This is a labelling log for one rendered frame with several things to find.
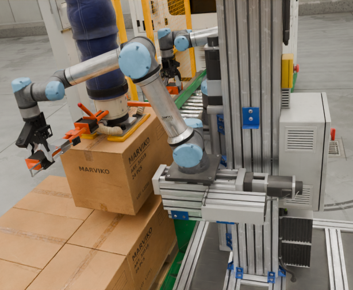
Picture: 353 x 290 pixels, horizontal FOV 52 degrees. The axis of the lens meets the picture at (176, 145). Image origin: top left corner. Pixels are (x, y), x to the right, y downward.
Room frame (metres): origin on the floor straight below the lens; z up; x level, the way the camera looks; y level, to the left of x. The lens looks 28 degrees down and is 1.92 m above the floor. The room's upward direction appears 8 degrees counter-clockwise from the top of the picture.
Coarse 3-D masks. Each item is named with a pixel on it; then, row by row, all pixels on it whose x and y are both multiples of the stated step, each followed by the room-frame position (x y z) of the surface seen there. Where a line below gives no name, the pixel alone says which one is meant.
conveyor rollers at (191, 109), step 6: (198, 90) 3.77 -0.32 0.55; (192, 96) 3.62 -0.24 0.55; (198, 96) 3.59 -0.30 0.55; (186, 102) 3.46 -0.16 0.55; (192, 102) 3.44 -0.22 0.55; (198, 102) 3.48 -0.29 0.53; (180, 108) 3.37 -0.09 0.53; (186, 108) 3.34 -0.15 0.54; (192, 108) 3.32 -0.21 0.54; (198, 108) 3.29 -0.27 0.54; (186, 114) 3.17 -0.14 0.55; (192, 114) 3.15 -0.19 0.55; (198, 114) 3.14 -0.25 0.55
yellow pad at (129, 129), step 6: (144, 114) 2.00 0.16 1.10; (138, 120) 1.92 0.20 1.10; (144, 120) 1.95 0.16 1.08; (120, 126) 1.82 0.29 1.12; (126, 126) 1.86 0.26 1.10; (132, 126) 1.85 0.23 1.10; (138, 126) 1.87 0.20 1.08; (126, 132) 1.78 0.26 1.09; (132, 132) 1.81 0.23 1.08; (108, 138) 1.75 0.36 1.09; (114, 138) 1.74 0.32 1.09; (120, 138) 1.73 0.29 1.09; (126, 138) 1.75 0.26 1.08
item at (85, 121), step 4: (84, 116) 1.75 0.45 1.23; (80, 120) 1.74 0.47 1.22; (84, 120) 1.73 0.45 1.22; (88, 120) 1.72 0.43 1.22; (92, 120) 1.71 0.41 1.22; (96, 120) 1.71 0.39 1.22; (76, 124) 1.68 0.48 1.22; (80, 124) 1.67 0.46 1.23; (84, 124) 1.66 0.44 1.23; (88, 124) 1.66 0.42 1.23; (92, 124) 1.67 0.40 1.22; (96, 124) 1.71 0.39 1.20; (80, 128) 1.67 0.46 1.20; (88, 128) 1.65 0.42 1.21; (92, 128) 1.67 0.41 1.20; (96, 128) 1.69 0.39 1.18; (84, 132) 1.66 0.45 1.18; (88, 132) 1.65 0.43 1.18; (92, 132) 1.66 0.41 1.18
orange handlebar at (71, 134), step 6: (168, 90) 2.03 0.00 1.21; (126, 96) 2.04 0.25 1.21; (132, 102) 1.91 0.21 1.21; (138, 102) 1.90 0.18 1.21; (144, 102) 1.88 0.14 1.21; (96, 114) 1.82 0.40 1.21; (102, 114) 1.80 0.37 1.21; (72, 132) 1.60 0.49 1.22; (78, 132) 1.59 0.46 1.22; (66, 138) 1.57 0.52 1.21; (72, 138) 1.55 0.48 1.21; (60, 150) 1.46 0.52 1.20
